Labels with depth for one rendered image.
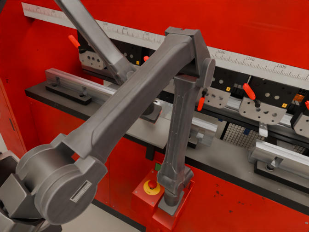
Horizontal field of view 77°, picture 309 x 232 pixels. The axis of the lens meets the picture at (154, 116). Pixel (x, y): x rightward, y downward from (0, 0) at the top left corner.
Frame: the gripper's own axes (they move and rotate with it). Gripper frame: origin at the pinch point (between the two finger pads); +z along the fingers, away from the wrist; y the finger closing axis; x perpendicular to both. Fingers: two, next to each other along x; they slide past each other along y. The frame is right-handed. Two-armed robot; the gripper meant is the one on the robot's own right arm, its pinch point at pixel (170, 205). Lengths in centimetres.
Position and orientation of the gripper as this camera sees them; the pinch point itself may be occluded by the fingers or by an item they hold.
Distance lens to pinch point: 91.2
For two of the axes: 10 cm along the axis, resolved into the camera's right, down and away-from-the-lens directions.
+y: 5.3, -6.4, 5.5
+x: -8.5, -3.9, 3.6
